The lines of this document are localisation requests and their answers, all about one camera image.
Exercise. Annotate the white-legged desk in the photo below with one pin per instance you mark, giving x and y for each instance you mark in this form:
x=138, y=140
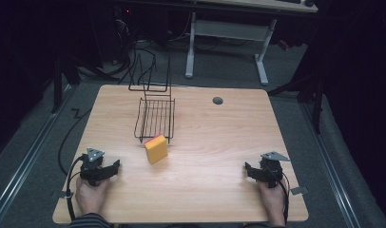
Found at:
x=241, y=28

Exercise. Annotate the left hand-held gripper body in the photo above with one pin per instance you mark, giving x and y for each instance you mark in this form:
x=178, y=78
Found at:
x=92, y=167

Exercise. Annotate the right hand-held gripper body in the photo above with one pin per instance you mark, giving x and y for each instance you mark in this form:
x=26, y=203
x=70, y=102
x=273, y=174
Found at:
x=269, y=171

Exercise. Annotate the person's right hand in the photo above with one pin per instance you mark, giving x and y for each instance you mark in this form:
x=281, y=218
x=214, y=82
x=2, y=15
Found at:
x=273, y=201

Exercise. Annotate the black tripod stand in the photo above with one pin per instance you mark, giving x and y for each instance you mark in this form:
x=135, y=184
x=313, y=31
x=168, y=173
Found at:
x=311, y=91

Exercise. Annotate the yellow sponge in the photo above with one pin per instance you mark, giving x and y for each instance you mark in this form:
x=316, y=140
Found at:
x=156, y=148

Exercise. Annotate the grey tape patch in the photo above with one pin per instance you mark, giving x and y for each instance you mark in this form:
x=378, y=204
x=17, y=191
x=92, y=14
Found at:
x=57, y=193
x=299, y=190

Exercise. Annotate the person's left hand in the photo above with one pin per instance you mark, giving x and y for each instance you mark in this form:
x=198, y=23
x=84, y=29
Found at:
x=90, y=197

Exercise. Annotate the metal floor rail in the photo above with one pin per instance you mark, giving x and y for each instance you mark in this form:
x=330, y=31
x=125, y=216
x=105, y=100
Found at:
x=332, y=167
x=26, y=161

